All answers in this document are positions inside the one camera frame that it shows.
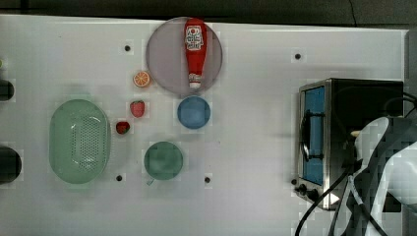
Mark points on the yellow plush peeled banana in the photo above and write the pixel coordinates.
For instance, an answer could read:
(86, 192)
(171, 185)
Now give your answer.
(355, 134)

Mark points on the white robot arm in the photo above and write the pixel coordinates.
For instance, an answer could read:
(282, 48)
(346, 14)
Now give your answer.
(386, 150)

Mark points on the silver toaster oven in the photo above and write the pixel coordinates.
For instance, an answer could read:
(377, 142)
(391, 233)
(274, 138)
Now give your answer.
(329, 112)

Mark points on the blue bowl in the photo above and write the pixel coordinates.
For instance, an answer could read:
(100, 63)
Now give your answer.
(193, 112)

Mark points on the green cup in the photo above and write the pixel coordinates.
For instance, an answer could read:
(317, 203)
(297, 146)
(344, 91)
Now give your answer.
(163, 161)

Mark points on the light red strawberry toy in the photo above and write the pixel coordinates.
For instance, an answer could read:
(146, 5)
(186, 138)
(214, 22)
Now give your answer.
(138, 108)

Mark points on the grey round plate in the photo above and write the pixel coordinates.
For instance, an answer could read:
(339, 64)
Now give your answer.
(167, 63)

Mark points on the orange slice toy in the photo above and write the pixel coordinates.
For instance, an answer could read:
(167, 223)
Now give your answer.
(142, 79)

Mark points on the dark red strawberry toy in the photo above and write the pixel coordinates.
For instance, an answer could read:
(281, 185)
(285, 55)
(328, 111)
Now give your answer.
(122, 127)

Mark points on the red plush ketchup bottle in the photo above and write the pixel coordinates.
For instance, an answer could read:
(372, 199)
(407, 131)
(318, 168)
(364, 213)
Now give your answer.
(196, 42)

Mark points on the green perforated colander basket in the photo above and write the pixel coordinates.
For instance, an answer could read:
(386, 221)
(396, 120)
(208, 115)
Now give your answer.
(79, 141)

